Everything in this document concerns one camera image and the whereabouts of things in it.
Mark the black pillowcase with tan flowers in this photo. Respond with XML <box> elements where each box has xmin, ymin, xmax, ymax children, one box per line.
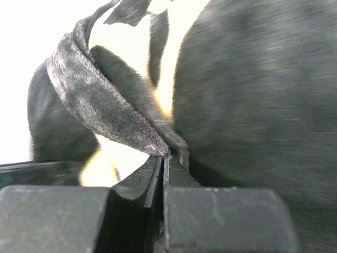
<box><xmin>27</xmin><ymin>1</ymin><xmax>336</xmax><ymax>252</ymax></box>

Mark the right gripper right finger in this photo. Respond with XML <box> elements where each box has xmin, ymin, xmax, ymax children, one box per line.
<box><xmin>163</xmin><ymin>157</ymin><xmax>299</xmax><ymax>252</ymax></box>

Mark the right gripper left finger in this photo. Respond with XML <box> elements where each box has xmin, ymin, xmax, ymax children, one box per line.
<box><xmin>1</xmin><ymin>157</ymin><xmax>162</xmax><ymax>252</ymax></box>

